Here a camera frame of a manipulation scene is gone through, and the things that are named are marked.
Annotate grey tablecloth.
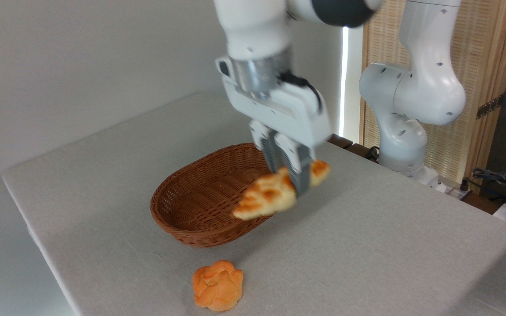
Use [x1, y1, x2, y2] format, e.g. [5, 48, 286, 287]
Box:
[2, 91, 506, 316]

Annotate long braided bread loaf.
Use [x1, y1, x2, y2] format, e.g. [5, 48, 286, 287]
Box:
[232, 160, 331, 221]

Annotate brown oval wicker basket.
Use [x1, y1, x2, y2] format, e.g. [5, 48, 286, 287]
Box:
[150, 143, 281, 248]

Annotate round knotted bread roll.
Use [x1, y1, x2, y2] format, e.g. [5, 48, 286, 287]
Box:
[192, 260, 244, 312]

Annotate black cable bundle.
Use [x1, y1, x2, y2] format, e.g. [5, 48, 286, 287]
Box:
[460, 163, 506, 207]

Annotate black screen hinge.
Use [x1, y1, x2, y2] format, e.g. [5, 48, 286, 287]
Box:
[476, 94, 504, 120]

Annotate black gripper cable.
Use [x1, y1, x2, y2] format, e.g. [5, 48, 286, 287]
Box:
[279, 71, 323, 113]

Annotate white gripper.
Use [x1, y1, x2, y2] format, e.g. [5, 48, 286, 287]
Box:
[216, 56, 333, 196]

